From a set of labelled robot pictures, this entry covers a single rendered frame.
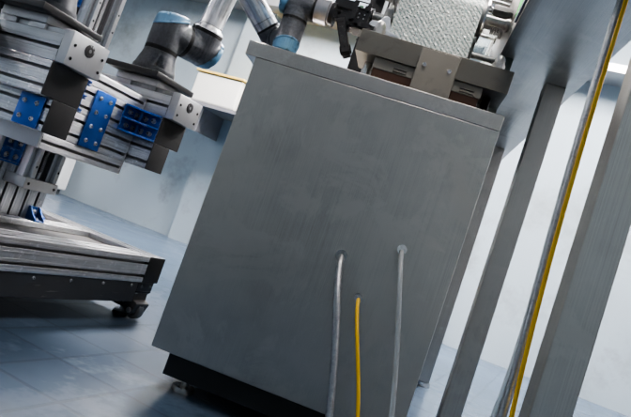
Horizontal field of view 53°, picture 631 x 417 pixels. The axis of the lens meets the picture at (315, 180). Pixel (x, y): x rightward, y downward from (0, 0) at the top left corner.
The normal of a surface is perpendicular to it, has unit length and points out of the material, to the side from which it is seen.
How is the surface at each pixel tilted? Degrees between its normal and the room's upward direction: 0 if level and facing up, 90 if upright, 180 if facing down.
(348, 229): 90
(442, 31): 90
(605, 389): 90
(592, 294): 90
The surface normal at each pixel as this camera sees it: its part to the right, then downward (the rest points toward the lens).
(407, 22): -0.12, -0.12
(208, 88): -0.37, -0.21
